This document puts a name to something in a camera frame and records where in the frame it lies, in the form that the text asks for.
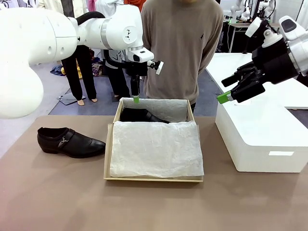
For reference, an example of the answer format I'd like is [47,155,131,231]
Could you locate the white tissue paper sheet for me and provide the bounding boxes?
[109,98,205,179]

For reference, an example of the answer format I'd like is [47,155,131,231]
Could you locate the blue and yellow clothes pile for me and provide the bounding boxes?
[50,64,68,77]

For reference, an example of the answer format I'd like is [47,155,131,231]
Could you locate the black leather buckle shoe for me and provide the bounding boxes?
[119,107,170,124]
[37,127,106,159]

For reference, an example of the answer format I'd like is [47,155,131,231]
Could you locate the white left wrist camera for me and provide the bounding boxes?
[147,60,165,75]

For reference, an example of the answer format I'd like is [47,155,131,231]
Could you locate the brown top background desk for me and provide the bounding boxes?
[223,15,252,53]

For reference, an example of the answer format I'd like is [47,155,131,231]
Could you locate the brown cardboard shoe box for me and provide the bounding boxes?
[103,97,205,183]

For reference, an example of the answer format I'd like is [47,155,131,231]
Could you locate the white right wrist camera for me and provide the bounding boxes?
[244,16,284,49]

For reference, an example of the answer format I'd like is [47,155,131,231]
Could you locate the black tripod pole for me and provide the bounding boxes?
[242,0,262,54]

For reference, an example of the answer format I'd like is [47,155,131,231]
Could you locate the person in beige sweater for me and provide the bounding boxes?
[141,0,224,114]

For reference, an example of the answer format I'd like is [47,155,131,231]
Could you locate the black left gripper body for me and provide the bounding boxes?
[123,60,149,78]

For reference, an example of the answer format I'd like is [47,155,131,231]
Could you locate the patterned cloth heap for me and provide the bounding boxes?
[89,49,106,77]

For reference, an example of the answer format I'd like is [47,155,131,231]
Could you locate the mannequin in cream jacket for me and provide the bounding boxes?
[37,0,99,107]

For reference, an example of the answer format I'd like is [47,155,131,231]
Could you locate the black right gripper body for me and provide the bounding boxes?
[251,38,301,85]

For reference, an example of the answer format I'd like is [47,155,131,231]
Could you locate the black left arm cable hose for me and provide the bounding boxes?
[75,11,106,26]

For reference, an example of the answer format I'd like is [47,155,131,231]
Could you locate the white plastic storage bin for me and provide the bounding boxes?
[215,97,308,173]

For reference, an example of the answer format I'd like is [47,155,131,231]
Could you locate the orange garment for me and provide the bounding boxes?
[124,0,146,10]

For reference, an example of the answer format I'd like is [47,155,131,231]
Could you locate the mannequin in white shirt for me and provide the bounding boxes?
[95,0,132,99]

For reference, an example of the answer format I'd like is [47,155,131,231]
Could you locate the grey mannequin base plate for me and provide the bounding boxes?
[56,92,87,105]

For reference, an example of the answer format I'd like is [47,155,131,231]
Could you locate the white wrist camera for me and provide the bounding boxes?
[147,60,165,75]
[244,16,284,49]

